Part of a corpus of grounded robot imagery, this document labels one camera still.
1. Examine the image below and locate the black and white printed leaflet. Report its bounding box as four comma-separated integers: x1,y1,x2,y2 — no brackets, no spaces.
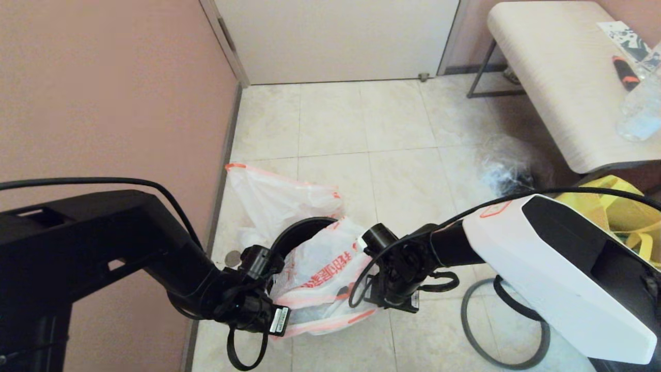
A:
595,21,652,64

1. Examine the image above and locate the clear bag with dark items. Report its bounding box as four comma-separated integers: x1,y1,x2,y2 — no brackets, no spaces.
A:
478,135,539,194

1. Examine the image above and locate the black and orange tool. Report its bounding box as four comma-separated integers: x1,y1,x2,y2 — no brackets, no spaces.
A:
610,55,640,92

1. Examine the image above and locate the dark grey bin ring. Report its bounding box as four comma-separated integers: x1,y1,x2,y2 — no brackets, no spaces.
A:
461,278,551,370

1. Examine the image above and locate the long dark grey baseboard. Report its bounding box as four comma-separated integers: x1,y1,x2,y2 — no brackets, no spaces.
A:
181,84,243,372

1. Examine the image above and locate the orange print plastic bag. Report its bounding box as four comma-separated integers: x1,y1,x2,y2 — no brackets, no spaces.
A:
269,217,384,339

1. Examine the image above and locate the short dark grey baseboard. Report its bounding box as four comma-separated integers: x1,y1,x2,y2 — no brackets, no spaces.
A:
443,63,507,77

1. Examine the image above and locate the white plastic bag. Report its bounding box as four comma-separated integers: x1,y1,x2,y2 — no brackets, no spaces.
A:
226,163,345,259

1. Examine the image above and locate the clear plastic bottle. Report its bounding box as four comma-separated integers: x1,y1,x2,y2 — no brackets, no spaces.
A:
616,41,661,143

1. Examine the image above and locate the white door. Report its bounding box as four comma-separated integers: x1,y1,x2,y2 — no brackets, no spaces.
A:
214,0,460,86

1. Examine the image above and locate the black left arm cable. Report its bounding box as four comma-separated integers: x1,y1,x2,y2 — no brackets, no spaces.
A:
0,177,270,371

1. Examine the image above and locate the beige wood grain table top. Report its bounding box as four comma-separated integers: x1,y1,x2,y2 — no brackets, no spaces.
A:
486,2,661,174

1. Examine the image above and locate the black round trash bin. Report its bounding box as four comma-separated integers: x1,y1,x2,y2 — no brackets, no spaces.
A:
269,217,340,261

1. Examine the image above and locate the yellow fabric tote bag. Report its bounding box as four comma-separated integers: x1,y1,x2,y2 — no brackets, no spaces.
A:
555,176,661,269

